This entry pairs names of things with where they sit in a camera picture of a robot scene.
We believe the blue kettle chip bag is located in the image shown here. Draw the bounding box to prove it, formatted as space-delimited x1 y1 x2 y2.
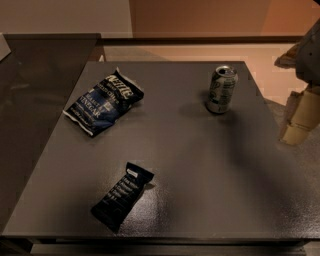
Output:
63 68 144 137

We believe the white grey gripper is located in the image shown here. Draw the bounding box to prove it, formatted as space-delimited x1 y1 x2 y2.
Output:
274 19 320 145

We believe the green 7up soda can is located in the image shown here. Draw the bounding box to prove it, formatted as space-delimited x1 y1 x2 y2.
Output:
206 65 238 114

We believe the dark blue snack bar wrapper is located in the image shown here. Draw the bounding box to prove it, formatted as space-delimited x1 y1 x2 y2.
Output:
91 162 154 232

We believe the dark grey side table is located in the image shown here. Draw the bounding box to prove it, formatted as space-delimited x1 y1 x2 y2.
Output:
0 34 98 233

